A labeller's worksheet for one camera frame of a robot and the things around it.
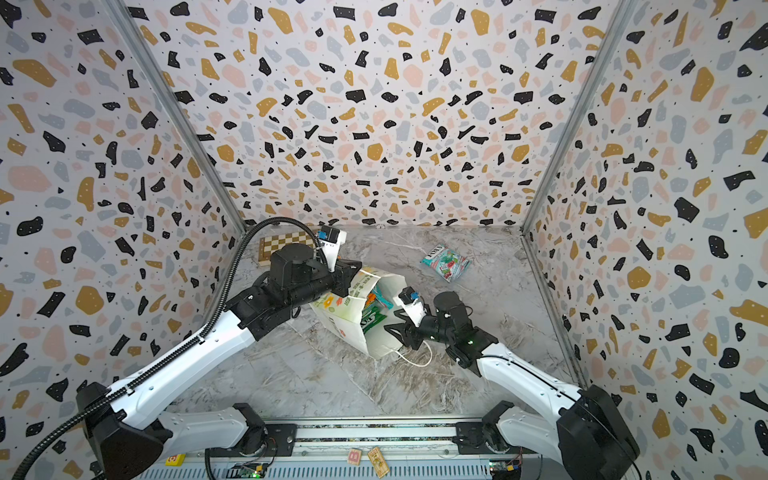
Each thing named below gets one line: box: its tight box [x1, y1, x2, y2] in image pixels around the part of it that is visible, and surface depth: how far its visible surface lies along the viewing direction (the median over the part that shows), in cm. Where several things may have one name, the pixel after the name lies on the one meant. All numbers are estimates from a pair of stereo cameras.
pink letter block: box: [348, 449, 362, 466], surface depth 73 cm
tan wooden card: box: [368, 446, 390, 479], surface depth 72 cm
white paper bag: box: [310, 267, 408, 360], surface depth 76 cm
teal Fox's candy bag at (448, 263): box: [420, 244, 472, 283], surface depth 109 cm
